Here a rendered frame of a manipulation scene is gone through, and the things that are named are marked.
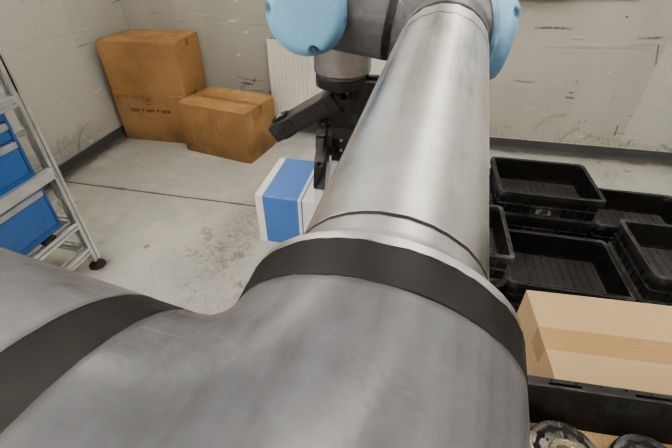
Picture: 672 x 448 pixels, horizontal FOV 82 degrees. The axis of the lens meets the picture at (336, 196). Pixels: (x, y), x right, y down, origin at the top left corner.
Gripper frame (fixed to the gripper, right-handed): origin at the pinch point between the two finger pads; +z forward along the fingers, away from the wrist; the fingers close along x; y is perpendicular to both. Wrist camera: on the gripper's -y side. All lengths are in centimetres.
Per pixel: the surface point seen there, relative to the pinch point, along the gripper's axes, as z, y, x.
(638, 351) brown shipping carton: 24, 56, -1
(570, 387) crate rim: 17.5, 38.6, -14.7
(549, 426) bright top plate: 24.6, 37.5, -17.0
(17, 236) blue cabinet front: 69, -142, 41
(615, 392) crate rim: 17.4, 44.6, -14.2
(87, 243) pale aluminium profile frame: 95, -139, 66
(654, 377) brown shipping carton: 24, 56, -5
